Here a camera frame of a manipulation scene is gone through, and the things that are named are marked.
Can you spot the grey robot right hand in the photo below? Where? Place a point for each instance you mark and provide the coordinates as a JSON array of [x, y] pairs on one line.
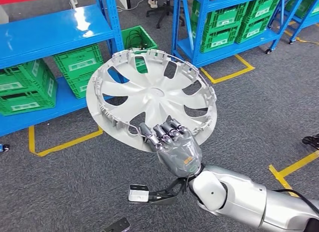
[[179, 154]]

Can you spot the silver plastic wheel hubcap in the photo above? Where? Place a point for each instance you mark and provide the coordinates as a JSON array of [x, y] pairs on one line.
[[154, 91]]

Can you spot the green plastic crate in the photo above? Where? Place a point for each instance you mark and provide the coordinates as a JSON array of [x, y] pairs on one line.
[[37, 98], [141, 67], [219, 12], [253, 25], [219, 35], [262, 2], [152, 42], [79, 86], [22, 75], [75, 55], [299, 0]]

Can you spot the yellow floor tape outline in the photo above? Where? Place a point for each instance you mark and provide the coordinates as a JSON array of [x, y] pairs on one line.
[[308, 42], [299, 164], [229, 76]]

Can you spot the black office chair base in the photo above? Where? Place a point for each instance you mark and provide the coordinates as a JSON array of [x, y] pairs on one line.
[[165, 9]]

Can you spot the white shoe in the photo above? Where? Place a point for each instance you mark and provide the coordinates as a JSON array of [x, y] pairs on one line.
[[151, 2]]

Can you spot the person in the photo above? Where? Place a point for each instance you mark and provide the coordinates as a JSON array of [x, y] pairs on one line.
[[311, 142]]

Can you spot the black camera bracket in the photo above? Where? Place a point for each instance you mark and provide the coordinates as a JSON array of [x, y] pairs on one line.
[[167, 192]]

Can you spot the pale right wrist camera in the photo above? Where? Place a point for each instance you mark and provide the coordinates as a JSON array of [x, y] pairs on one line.
[[138, 194]]

